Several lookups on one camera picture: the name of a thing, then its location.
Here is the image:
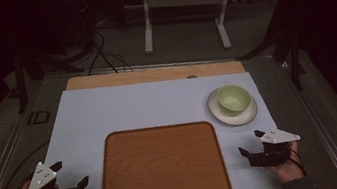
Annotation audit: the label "person's right hand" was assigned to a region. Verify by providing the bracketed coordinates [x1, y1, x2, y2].
[263, 140, 306, 186]

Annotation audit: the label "pale green bowl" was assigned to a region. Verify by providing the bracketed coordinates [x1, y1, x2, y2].
[214, 81, 255, 117]

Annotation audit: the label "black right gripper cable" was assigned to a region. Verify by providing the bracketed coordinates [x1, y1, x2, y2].
[287, 146, 308, 180]

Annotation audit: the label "light blue table mat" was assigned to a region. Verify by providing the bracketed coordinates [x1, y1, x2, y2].
[34, 60, 285, 189]

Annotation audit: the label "black floor cables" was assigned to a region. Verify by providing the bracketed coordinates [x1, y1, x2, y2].
[81, 26, 134, 79]

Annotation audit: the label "brown wooden tray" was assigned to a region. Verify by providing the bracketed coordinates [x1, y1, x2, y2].
[90, 115, 233, 189]

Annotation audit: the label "white plate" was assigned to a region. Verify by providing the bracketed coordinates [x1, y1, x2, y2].
[205, 82, 261, 131]

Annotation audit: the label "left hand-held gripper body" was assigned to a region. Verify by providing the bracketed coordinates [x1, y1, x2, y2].
[20, 156, 81, 189]

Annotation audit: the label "white metal table stand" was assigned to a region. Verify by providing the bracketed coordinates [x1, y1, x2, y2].
[136, 0, 244, 62]

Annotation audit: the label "dark equipment tower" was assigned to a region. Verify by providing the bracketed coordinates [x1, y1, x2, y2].
[75, 0, 100, 52]

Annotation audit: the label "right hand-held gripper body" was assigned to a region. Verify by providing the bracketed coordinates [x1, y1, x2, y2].
[244, 124, 305, 171]

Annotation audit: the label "black metal stand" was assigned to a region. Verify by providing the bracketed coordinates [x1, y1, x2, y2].
[8, 43, 90, 115]
[227, 0, 310, 100]

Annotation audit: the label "black floor bracket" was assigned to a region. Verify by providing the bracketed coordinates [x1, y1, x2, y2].
[26, 108, 52, 127]

